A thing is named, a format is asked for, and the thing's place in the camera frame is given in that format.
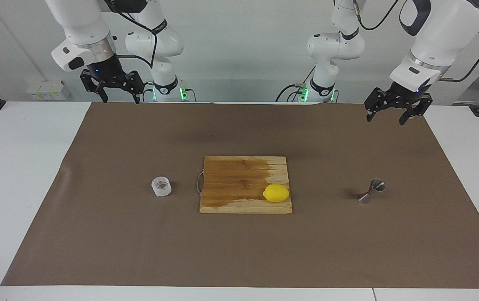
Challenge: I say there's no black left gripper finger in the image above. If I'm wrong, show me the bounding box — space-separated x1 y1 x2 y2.
398 94 433 126
364 87 389 122

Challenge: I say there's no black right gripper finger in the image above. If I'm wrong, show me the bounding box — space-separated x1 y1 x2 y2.
80 69 110 104
123 70 145 105

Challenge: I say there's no steel jigger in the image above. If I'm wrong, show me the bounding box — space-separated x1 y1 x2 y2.
358 179 386 205

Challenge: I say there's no small clear glass cup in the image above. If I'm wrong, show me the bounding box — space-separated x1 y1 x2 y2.
151 176 172 198

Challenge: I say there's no white socket box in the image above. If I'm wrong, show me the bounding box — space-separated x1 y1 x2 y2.
25 81 72 101

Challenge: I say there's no yellow lemon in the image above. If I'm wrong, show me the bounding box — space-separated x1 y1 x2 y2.
263 184 291 204

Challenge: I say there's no wooden cutting board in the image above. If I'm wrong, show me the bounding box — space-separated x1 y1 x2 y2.
196 156 293 214

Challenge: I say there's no brown table mat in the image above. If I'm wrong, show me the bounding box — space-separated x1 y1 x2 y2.
2 102 479 289

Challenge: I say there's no black base cable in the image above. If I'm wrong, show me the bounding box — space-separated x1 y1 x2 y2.
141 82 157 102
276 65 316 102

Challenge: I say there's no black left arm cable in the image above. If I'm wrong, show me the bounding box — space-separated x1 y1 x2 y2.
353 0 479 83

